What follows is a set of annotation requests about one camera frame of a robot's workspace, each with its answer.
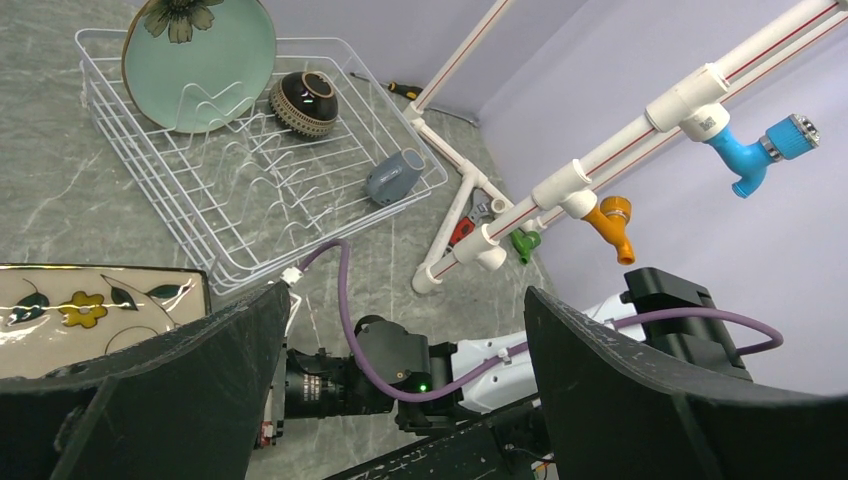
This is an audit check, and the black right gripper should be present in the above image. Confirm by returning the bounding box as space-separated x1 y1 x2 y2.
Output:
254 347 395 450

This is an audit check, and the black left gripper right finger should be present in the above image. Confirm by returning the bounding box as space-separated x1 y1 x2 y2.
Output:
524 287 847 479

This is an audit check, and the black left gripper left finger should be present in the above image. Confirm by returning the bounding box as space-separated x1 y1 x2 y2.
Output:
1 282 290 479

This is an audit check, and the brown rectangular floral plate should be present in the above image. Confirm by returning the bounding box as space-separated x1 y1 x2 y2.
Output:
1 264 211 379

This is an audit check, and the grey dotted ceramic mug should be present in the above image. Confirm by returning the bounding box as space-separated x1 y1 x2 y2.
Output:
364 148 425 206

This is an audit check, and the brown patterned ceramic bowl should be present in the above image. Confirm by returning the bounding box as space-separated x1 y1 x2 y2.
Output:
268 71 339 139

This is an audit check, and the teal flower ceramic plate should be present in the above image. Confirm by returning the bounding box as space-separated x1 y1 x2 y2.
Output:
121 0 277 134

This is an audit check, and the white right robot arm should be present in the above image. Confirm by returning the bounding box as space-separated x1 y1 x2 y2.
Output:
258 267 751 446

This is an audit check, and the green pipe fitting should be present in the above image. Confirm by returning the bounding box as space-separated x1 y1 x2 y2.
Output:
510 229 541 265

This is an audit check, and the orange pipe fitting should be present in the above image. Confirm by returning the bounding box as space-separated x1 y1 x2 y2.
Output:
582 196 636 266

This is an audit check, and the blue pipe valve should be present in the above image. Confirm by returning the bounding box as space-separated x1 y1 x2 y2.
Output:
705 114 820 199

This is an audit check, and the white diagonal PVC pipe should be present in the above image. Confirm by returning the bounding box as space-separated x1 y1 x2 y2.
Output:
404 0 514 121

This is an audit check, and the white wire dish rack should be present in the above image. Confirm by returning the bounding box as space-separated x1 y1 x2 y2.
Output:
74 28 448 296

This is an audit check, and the red handled adjustable wrench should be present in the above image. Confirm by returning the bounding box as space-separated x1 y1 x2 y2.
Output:
448 188 494 250

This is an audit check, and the yellow handled screwdriver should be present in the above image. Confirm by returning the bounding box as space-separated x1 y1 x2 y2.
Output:
349 72 423 100

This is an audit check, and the white PVC pipe frame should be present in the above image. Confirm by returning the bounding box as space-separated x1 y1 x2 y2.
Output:
405 1 847 294

